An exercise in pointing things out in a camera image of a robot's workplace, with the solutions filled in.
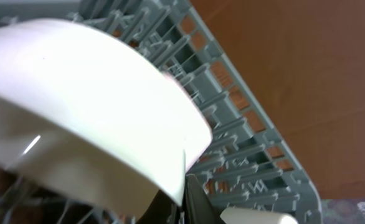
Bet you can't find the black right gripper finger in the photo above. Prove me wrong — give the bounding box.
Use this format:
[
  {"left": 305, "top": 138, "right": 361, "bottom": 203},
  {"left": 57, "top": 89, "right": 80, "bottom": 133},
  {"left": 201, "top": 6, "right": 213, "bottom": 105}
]
[{"left": 136, "top": 174, "right": 225, "bottom": 224}]

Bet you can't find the grey dishwasher rack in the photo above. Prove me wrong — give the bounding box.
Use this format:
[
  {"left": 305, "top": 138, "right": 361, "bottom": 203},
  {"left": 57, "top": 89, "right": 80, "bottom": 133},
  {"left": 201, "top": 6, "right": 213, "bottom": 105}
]
[{"left": 0, "top": 0, "right": 322, "bottom": 223}]

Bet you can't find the white bowl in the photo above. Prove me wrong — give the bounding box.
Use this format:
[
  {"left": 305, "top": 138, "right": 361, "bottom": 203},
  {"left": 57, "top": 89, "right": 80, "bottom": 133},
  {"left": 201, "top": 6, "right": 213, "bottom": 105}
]
[{"left": 0, "top": 19, "right": 212, "bottom": 217}]

